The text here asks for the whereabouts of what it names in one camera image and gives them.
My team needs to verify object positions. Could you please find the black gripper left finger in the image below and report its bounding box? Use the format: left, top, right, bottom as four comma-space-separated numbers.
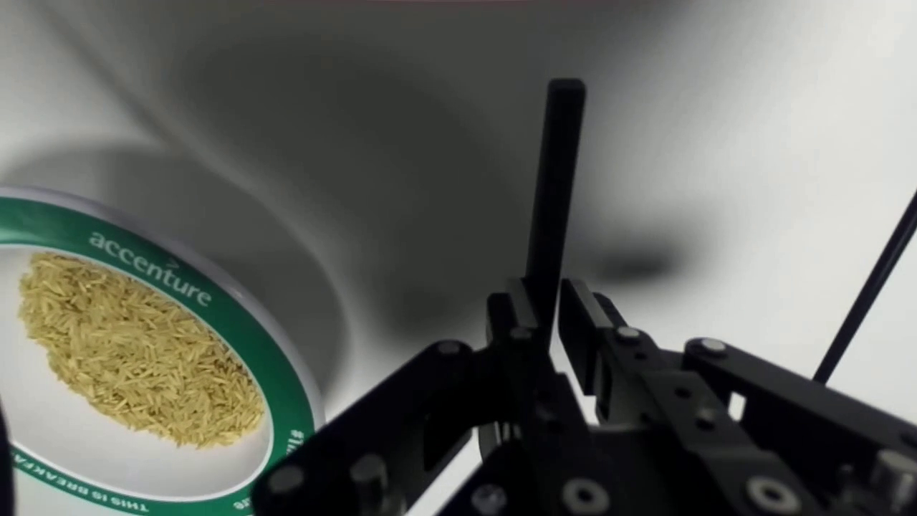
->
251, 280, 595, 516

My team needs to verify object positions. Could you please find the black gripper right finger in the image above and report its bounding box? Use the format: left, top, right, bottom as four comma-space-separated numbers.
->
555, 276, 917, 516

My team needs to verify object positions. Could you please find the black handled spoon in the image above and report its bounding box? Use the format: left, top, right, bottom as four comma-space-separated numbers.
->
520, 78, 589, 338

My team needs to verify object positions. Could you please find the green rimmed white bowl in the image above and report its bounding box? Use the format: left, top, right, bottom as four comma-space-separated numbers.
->
0, 186, 323, 516

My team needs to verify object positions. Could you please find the dry rice pile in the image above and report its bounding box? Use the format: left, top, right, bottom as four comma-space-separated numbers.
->
16, 249, 273, 449

